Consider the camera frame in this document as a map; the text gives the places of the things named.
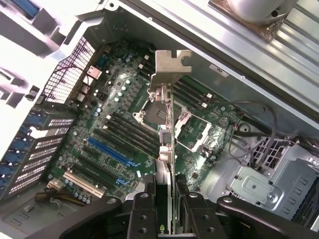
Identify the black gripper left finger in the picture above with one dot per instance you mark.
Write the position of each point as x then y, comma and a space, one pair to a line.
142, 214

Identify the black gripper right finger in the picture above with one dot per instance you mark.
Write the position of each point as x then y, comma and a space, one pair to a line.
199, 219

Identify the black expansion slot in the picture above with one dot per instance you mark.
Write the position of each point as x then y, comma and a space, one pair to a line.
97, 168
92, 177

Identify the silver metal disk bay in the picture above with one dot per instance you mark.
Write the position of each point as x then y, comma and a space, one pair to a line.
254, 184

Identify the white expansion slot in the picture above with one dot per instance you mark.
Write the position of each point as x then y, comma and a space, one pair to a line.
82, 184

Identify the blue expansion slot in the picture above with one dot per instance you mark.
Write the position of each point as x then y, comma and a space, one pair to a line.
109, 149

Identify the black RAM slot white latches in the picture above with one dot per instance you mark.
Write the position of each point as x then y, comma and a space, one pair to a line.
134, 129
197, 88
192, 97
129, 140

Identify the metal socket cover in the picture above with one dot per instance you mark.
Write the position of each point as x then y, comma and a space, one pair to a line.
194, 132

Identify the coin cell battery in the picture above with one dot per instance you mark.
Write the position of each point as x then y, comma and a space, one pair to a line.
223, 121

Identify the CPU socket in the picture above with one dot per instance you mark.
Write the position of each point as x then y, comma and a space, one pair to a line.
149, 112

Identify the green motherboard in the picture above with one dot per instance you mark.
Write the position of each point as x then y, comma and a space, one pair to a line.
119, 82

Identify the blue card retainer clips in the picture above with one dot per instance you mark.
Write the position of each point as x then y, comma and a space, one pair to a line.
15, 154

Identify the open black PC case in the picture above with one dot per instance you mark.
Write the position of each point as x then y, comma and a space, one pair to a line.
236, 64

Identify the metal mesh fan grille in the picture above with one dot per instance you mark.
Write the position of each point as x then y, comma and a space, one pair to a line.
72, 69

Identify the grey plastic parts rack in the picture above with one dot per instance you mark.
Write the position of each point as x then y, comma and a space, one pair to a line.
25, 37

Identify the blue plastic disk carrier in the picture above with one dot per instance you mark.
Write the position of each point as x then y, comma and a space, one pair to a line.
25, 7

